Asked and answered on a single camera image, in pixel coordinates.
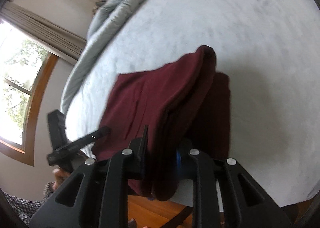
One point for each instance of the maroon pants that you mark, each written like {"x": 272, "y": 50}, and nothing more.
{"x": 185, "y": 104}

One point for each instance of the grey quilted duvet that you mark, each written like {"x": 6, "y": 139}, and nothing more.
{"x": 107, "y": 21}

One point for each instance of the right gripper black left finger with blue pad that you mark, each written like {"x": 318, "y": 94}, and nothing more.
{"x": 95, "y": 195}

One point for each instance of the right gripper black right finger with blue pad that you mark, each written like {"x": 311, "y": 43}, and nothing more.
{"x": 245, "y": 203}

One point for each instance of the beige curtain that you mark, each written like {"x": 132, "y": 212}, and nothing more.
{"x": 56, "y": 39}

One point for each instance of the wooden window frame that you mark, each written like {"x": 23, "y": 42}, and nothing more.
{"x": 24, "y": 153}

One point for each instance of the checkered sleeve forearm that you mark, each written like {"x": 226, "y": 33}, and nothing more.
{"x": 24, "y": 208}

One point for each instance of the person's left hand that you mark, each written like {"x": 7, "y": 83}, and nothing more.
{"x": 60, "y": 175}

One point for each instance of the patterned pillow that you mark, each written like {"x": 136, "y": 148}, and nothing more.
{"x": 97, "y": 5}

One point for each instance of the white fleece bed sheet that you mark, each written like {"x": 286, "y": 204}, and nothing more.
{"x": 236, "y": 78}

